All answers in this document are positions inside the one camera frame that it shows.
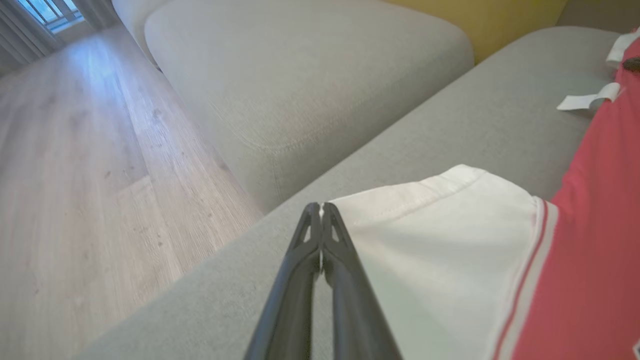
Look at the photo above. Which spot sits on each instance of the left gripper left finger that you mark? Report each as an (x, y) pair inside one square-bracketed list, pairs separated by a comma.
[(295, 300)]

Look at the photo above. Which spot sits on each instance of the grey sofa seat cushion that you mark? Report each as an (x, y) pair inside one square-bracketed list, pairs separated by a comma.
[(450, 125)]

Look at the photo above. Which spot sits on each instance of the grey curtain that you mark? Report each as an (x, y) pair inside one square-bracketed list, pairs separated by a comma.
[(22, 42)]

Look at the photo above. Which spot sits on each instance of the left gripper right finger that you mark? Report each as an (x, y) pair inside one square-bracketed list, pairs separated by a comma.
[(355, 310)]

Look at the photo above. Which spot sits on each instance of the red white mesh jersey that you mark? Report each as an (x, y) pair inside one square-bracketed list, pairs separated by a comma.
[(450, 260)]

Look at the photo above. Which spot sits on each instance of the yellow upholstered panel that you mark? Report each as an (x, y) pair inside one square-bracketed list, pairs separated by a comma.
[(490, 22)]

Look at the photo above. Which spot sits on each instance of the grey sofa chaise cushion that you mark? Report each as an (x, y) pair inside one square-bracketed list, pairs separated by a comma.
[(300, 75)]

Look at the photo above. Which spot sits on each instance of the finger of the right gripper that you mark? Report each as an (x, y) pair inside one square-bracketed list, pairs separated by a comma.
[(633, 63)]

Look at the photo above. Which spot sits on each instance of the grey sofa backrest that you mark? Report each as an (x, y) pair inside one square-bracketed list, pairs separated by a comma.
[(132, 22)]

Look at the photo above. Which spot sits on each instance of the window with railing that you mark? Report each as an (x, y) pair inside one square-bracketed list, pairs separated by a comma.
[(50, 11)]

